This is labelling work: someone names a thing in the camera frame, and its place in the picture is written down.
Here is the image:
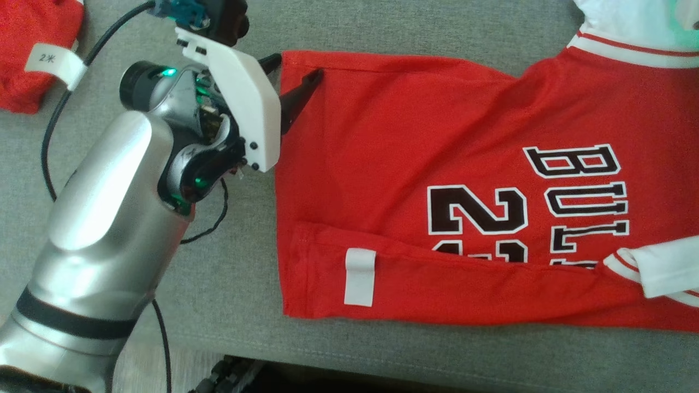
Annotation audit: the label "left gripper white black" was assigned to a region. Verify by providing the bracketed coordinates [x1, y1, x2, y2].
[175, 0, 324, 174]

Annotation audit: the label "red basketball jersey white sleeves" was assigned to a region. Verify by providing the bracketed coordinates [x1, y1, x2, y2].
[273, 0, 699, 334]

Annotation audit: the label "red shorts with white trim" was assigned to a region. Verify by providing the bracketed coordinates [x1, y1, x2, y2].
[0, 0, 88, 115]

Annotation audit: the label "grey fabric sofa seat cushion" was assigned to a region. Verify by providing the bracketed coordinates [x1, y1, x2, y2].
[0, 0, 699, 393]

